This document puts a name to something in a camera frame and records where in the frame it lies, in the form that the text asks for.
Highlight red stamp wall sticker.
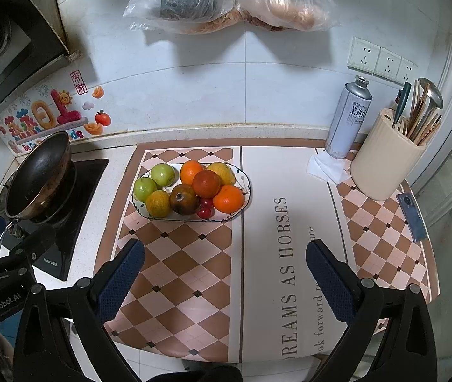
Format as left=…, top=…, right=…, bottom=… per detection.
left=70, top=69, right=85, bottom=95

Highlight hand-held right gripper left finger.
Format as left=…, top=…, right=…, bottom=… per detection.
left=11, top=239, right=146, bottom=382

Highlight green handled knife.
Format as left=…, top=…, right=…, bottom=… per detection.
left=393, top=81, right=412, bottom=126

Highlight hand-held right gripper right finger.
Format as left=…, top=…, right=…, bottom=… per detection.
left=306, top=240, right=438, bottom=382

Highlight clear plastic bag dark contents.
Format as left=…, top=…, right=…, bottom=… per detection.
left=123, top=0, right=237, bottom=34

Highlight person's left forearm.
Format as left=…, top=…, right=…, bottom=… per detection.
left=0, top=324, right=16, bottom=382

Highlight dark reddish orange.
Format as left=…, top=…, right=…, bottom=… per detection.
left=192, top=170, right=222, bottom=199

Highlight grey spray can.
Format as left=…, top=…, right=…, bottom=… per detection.
left=325, top=75, right=373, bottom=160

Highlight green round fruit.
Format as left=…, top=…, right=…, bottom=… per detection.
left=150, top=164, right=174, bottom=187
left=134, top=178, right=158, bottom=203

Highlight yellow lemon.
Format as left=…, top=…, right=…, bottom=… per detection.
left=206, top=162, right=237, bottom=186

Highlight brown mottled round fruit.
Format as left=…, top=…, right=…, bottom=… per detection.
left=169, top=183, right=201, bottom=216

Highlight metal ladle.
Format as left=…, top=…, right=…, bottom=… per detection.
left=417, top=77, right=443, bottom=128

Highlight blue smartphone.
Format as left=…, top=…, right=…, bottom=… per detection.
left=396, top=193, right=426, bottom=243

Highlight white folded tissue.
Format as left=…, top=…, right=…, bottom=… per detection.
left=306, top=153, right=352, bottom=184

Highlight colourful festive wall sticker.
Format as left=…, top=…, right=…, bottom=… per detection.
left=0, top=89, right=89, bottom=156

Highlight black frying pan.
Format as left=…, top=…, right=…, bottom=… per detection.
left=3, top=131, right=77, bottom=219

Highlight small yellow-green citrus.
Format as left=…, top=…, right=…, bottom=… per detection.
left=145, top=190, right=171, bottom=219

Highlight clear plastic bag pale contents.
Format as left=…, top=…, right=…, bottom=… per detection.
left=236, top=0, right=338, bottom=32

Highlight bright orange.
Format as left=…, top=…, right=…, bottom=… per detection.
left=212, top=185, right=246, bottom=213
left=180, top=160, right=205, bottom=186

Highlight bundle of wooden chopsticks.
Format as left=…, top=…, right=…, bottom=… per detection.
left=403, top=83, right=441, bottom=146

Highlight floral glass plate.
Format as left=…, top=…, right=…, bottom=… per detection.
left=131, top=162, right=251, bottom=223

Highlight checkered pink brown mat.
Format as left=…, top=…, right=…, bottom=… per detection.
left=95, top=142, right=437, bottom=363

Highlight beige ribbed utensil holder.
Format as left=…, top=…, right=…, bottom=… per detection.
left=349, top=107, right=427, bottom=202

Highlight range hood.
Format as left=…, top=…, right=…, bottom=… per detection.
left=0, top=0, right=71, bottom=128

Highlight white wall socket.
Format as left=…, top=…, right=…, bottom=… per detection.
left=373, top=47, right=403, bottom=78
left=347, top=37, right=381, bottom=71
left=396, top=58, right=417, bottom=84

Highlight black glass gas stove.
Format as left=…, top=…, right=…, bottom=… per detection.
left=0, top=158, right=109, bottom=281

